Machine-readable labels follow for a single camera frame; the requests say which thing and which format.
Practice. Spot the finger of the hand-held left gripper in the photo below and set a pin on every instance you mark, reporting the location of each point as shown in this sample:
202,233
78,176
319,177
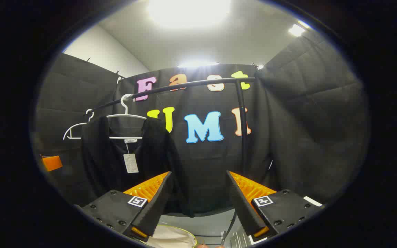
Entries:
52,163

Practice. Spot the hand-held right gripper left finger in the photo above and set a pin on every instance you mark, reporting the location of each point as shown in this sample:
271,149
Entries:
155,203

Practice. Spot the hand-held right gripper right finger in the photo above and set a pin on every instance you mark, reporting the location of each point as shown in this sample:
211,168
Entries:
243,203

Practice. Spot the white laundry hamper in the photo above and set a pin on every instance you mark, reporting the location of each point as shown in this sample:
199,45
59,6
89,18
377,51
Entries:
171,238

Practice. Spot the black knitted garment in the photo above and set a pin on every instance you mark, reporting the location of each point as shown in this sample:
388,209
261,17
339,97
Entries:
105,162

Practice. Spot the small white clothes hanger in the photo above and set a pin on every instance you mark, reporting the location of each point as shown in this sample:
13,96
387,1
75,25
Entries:
72,128

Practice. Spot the black metal clothes rack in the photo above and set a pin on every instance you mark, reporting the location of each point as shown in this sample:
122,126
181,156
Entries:
242,137

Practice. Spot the large white clothes hanger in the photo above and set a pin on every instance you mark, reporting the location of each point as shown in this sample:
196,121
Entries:
126,106

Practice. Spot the white paper garment tag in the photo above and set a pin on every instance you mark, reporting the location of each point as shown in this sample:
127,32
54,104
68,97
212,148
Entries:
131,163

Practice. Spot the black backdrop cloth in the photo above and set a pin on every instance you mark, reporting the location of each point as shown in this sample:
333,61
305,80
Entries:
295,137

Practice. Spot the small ceiling light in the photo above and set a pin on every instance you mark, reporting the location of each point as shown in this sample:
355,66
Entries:
296,30

